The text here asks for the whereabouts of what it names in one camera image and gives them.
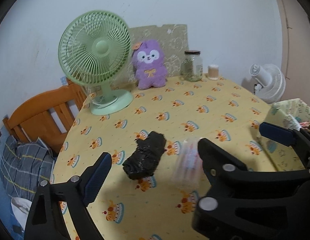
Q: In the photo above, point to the yellow cake-print tablecloth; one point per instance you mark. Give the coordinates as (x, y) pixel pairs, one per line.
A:
(195, 105)

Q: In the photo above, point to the blue bedsheet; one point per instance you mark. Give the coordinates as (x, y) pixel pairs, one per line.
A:
(4, 205)

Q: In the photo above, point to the wooden chair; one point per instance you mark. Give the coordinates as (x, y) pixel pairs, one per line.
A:
(37, 110)

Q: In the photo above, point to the glass jar with brown lid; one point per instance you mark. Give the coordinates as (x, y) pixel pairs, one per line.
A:
(192, 67)

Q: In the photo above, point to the yellow patterned storage box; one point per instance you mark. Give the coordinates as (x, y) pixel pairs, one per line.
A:
(277, 115)

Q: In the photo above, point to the black plastic bundle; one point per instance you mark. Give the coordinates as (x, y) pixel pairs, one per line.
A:
(145, 157)

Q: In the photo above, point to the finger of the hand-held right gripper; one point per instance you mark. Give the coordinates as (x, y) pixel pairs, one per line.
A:
(215, 155)
(277, 133)

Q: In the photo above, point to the blue wall sticker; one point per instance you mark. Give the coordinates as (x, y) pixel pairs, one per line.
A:
(63, 80)

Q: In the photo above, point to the cotton swab container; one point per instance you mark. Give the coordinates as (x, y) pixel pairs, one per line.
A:
(213, 73)

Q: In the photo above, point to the white standing fan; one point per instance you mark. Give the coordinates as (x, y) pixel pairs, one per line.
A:
(270, 82)

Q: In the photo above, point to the white bedding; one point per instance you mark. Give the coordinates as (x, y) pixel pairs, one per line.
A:
(21, 206)

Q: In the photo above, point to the clear plastic packet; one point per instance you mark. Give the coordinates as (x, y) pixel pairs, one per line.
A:
(186, 162)

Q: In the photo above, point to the olive patterned board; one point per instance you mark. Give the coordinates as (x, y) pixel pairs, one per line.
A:
(175, 40)

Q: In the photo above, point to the green desk fan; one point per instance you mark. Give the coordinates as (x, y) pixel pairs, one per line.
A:
(95, 47)

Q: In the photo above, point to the purple plush toy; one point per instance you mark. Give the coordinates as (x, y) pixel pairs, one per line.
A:
(150, 72)

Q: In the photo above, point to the grey plaid pillow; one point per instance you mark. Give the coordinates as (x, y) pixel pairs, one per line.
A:
(22, 162)

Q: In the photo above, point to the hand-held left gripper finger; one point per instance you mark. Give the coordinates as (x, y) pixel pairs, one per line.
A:
(97, 180)

